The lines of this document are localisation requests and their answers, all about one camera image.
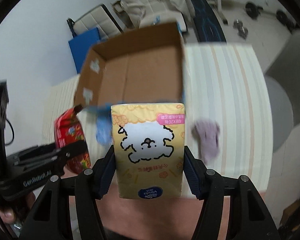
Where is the blue foam mat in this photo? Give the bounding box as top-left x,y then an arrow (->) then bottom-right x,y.
68,28 -> 101,74

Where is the blue black exercise bench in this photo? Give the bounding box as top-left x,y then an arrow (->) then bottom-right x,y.
191,0 -> 226,42

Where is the chrome dumbbell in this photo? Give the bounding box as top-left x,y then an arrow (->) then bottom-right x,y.
233,19 -> 248,40

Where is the light blue tissue pack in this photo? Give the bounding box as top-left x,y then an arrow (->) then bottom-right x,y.
96,106 -> 112,146

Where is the cream puffer jacket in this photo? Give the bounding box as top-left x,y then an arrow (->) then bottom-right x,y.
120,0 -> 196,28

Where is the open cardboard box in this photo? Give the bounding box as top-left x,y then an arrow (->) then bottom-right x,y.
74,22 -> 184,109

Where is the operator hand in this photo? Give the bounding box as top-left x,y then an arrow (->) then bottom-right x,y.
0,209 -> 16,224

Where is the floor barbell with plates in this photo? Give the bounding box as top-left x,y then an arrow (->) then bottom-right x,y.
245,2 -> 300,33

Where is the red snack packet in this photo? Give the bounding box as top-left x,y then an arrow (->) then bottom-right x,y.
53,105 -> 91,174

